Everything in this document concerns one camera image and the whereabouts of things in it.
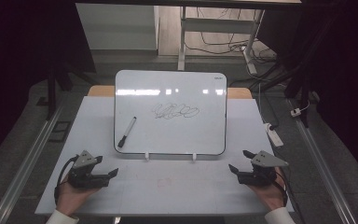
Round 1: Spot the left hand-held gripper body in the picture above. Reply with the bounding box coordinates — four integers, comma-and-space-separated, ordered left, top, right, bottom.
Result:
67, 149, 111, 189

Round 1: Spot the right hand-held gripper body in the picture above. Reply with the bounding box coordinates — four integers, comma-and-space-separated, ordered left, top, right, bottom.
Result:
237, 150, 290, 188

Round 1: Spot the whiteboard marker with black cap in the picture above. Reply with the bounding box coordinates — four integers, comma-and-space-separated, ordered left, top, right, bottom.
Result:
117, 116, 138, 149

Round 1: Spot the white whiteboard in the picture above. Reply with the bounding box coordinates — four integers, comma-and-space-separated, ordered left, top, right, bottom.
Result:
114, 69, 228, 157

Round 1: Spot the person's right hand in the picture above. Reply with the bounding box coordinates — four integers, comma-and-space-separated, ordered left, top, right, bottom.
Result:
246, 167, 289, 213

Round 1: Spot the person's left hand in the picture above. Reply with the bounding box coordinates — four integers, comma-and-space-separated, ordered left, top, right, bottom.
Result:
55, 179, 103, 217

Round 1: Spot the black floor plate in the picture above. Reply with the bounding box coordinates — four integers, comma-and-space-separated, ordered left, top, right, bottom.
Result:
48, 119, 73, 144

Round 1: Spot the white table cover sheet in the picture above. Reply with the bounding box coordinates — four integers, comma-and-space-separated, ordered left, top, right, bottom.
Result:
34, 95, 295, 217

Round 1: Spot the black metal stand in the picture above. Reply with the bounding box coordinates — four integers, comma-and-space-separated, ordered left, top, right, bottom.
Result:
36, 46, 98, 121
251, 12, 334, 129

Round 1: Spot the dark curtain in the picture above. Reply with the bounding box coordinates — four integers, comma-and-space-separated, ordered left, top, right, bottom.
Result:
0, 0, 97, 171
257, 0, 358, 188

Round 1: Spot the white cabinet panel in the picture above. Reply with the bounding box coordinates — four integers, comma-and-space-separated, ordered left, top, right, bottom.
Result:
76, 3, 160, 51

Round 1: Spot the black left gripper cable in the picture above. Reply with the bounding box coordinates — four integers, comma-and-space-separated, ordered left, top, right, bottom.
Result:
53, 154, 79, 206

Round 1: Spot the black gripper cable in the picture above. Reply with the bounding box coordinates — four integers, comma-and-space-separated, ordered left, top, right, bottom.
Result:
273, 172, 291, 208
53, 154, 79, 206

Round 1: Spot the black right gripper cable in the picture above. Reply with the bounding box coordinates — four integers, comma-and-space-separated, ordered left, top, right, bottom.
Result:
273, 172, 291, 208

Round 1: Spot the aluminium floor rail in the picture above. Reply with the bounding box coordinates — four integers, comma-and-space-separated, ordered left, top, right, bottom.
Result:
286, 98, 358, 224
0, 102, 67, 224

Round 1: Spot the black floor cables bundle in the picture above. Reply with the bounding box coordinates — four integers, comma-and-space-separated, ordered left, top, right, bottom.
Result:
185, 7, 278, 64

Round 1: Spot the white desk frame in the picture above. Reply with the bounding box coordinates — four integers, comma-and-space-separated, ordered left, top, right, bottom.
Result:
176, 6, 266, 76

